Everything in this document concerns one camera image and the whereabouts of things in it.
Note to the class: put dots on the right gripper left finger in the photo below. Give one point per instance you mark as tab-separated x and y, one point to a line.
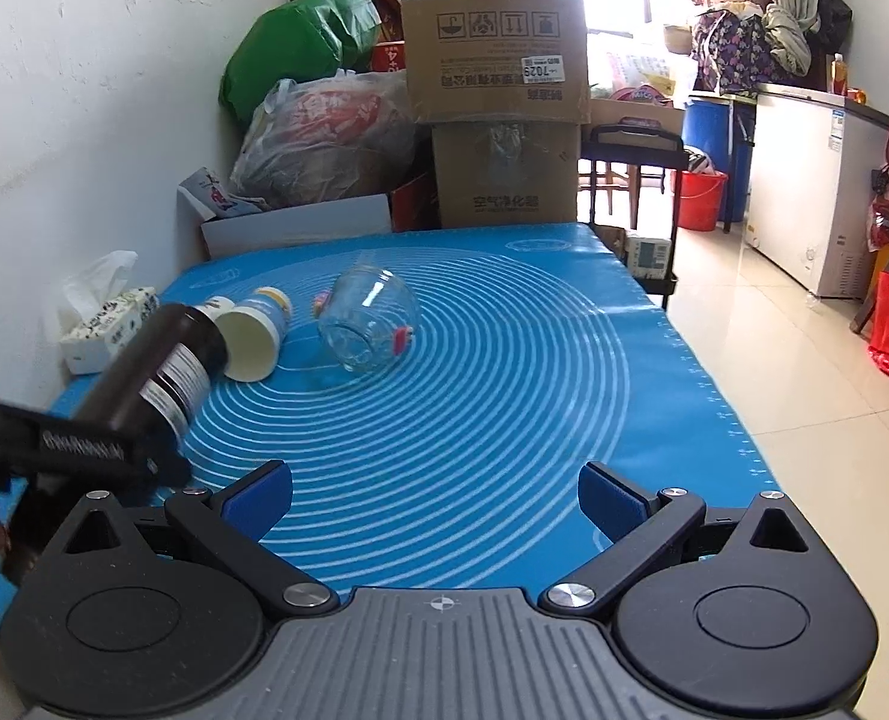
225	529

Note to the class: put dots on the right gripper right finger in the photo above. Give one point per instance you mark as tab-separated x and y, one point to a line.
647	532

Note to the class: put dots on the blue silicone baking mat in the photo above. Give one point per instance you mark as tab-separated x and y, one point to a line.
456	467

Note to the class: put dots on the left white paper cup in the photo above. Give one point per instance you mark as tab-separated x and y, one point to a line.
215	307

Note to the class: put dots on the blue plastic barrel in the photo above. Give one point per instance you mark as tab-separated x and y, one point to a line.
723	130

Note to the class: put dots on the upper brown cardboard box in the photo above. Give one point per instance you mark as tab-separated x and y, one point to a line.
496	60

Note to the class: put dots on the right white paper cup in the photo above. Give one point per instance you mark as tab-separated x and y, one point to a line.
254	330

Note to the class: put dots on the lower brown cardboard box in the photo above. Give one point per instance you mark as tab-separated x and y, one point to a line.
492	173

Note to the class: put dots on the brown cardboard box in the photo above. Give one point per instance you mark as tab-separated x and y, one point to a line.
496	60
492	173

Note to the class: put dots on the white tissue pack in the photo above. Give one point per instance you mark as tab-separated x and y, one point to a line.
101	312

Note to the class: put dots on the white printed paper bag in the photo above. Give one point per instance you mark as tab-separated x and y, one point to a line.
205	188

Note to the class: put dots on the black tumbler cup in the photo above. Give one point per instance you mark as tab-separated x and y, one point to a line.
160	381

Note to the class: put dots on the green plastic bag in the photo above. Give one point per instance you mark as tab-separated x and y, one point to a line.
303	41

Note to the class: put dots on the black metal cart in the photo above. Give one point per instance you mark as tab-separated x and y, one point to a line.
618	157

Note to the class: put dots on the floral purple bag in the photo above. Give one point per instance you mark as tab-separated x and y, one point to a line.
732	53

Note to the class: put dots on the clear glass jar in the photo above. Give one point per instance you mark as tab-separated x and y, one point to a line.
367	318

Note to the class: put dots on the white paper cup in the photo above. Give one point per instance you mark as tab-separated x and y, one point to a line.
254	330
215	307

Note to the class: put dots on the white flat cardboard box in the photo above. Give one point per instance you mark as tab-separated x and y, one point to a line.
224	236

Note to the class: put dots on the red plastic bucket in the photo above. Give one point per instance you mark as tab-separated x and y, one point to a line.
701	196

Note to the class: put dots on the white chest freezer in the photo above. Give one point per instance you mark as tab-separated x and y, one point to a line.
810	187

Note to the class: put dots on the clear plastic bag red contents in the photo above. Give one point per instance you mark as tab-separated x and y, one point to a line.
348	135

